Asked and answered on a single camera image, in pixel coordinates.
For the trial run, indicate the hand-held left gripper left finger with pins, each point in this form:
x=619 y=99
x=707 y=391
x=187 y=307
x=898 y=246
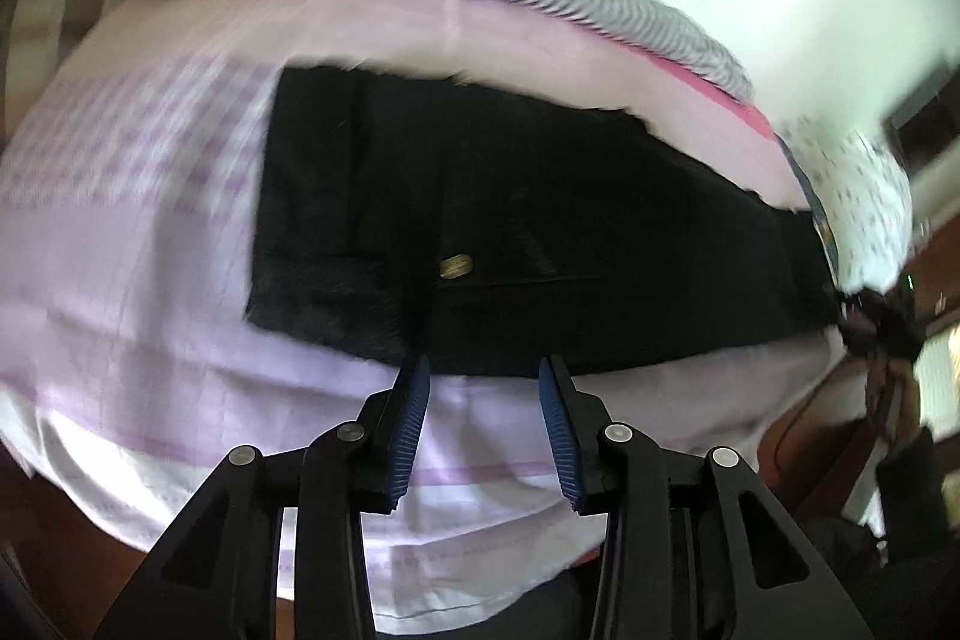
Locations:
x=409 y=434

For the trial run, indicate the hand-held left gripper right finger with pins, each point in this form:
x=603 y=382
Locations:
x=559 y=437

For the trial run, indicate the black pants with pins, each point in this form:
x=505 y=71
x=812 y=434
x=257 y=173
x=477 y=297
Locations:
x=540 y=212

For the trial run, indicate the person's right forearm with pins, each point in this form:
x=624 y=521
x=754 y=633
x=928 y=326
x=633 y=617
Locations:
x=911 y=475

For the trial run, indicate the white dotted pillow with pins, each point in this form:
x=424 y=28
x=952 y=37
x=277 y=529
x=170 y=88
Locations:
x=862 y=205

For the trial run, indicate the pink purple checked bed sheet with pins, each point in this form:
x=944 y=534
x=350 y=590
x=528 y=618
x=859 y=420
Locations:
x=135 y=280

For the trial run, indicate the brown wooden bed frame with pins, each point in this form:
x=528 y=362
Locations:
x=810 y=437

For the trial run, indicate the dark wall shelf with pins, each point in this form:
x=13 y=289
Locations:
x=919 y=100

